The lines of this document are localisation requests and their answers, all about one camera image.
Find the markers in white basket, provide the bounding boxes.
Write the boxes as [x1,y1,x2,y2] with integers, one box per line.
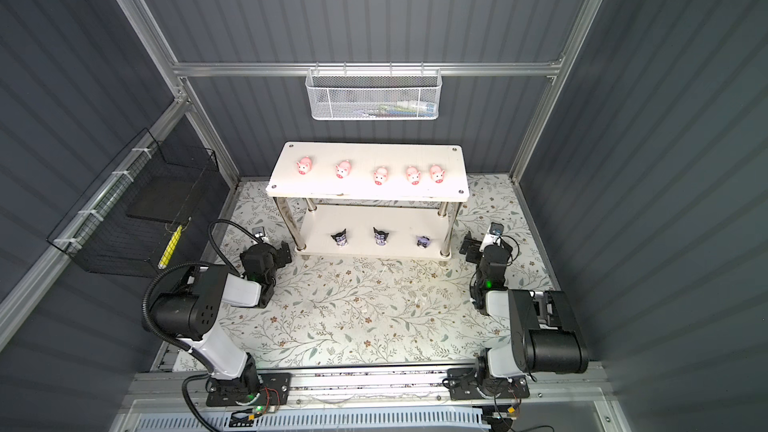
[357,101,438,119]

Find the white wire basket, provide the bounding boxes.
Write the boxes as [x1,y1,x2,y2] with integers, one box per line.
[305,70,443,121]

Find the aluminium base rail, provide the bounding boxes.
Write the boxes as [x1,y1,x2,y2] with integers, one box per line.
[119,362,613,415]

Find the pink pig toy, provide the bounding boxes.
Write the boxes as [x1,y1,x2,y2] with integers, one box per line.
[429,164,446,184]
[335,160,352,179]
[406,166,421,185]
[373,167,389,185]
[296,156,314,175]

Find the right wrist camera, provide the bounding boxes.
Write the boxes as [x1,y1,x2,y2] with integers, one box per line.
[485,222,504,245]

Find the black pad in basket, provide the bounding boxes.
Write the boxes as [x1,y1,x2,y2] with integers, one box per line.
[126,177,204,224]

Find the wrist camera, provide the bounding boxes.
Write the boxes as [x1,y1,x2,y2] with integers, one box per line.
[485,222,504,245]
[252,226,266,238]

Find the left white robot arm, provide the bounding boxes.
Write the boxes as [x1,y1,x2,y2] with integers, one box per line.
[141,242,292,406]

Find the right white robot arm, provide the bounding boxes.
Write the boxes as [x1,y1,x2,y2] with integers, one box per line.
[467,242,590,397]

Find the white two-tier shelf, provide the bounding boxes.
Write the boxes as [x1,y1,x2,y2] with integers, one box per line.
[266,142,470,262]

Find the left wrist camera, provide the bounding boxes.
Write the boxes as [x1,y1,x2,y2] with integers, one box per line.
[252,226,266,238]

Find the black purple toy figure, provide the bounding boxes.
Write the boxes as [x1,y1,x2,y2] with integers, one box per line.
[331,229,348,247]
[373,228,390,246]

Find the yellow marker in basket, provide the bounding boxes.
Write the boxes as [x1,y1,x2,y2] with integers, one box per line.
[158,225,183,270]

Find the black wire basket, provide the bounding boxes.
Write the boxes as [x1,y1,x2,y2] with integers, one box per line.
[47,135,220,277]

